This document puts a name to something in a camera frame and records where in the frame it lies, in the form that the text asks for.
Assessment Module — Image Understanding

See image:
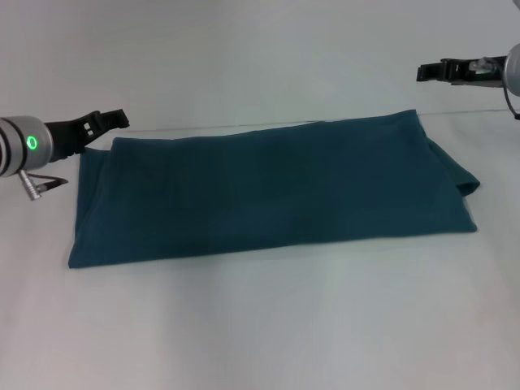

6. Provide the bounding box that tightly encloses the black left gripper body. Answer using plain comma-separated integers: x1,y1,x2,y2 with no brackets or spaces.
42,110,103,160

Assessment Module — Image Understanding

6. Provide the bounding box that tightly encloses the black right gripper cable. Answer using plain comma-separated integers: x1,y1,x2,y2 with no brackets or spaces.
500,79,520,122

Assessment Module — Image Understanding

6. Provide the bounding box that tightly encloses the teal t-shirt with pink print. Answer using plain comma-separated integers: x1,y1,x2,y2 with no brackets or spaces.
67,108,483,272

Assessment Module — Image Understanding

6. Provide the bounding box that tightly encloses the silver right gripper thumbscrew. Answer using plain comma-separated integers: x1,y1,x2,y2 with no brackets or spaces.
468,58,495,75

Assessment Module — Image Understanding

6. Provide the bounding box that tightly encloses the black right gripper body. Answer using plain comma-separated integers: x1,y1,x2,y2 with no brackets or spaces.
449,56,509,89

